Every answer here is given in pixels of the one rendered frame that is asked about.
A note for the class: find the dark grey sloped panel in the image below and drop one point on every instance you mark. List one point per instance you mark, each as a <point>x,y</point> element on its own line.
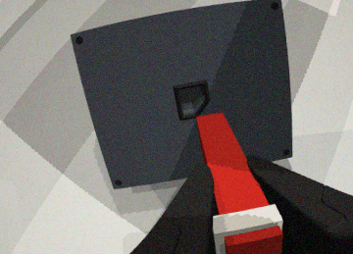
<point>146,81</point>

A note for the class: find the dark red peg with grey band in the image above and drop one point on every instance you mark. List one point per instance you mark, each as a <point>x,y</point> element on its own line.
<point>245,223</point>

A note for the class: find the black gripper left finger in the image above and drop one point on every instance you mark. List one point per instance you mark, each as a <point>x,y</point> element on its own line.
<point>187,224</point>

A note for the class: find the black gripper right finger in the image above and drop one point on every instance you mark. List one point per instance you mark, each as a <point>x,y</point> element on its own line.
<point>316,219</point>

